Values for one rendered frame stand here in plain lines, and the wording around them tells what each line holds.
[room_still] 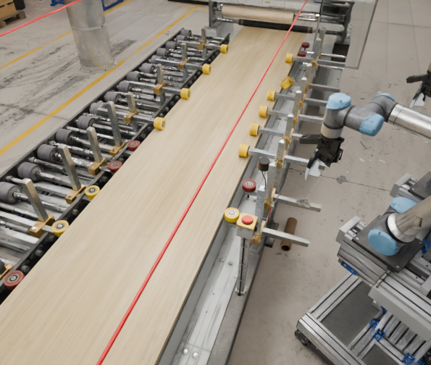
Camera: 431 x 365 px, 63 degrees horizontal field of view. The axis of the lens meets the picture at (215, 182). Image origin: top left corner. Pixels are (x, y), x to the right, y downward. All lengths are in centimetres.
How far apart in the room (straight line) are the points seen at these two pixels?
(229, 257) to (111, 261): 67
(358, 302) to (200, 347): 115
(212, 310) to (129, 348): 52
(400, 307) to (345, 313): 82
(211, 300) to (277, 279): 94
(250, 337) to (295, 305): 39
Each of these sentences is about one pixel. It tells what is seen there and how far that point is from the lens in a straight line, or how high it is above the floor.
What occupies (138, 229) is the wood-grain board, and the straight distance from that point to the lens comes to 182.
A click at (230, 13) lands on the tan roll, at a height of 104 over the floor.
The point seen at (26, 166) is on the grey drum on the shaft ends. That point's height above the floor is 85.
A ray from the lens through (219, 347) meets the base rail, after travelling 169.
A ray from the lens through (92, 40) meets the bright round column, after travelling 554.
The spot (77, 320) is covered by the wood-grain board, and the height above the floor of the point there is 90.
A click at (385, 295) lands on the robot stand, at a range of 167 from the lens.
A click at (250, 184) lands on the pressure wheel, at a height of 91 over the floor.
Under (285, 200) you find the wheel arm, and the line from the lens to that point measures 202.
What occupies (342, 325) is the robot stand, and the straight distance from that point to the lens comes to 240.
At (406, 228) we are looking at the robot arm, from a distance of 141.
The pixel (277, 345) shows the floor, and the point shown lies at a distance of 249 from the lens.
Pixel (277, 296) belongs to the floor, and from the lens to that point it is 264.
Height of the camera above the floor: 226
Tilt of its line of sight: 42 degrees down
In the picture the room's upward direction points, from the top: straight up
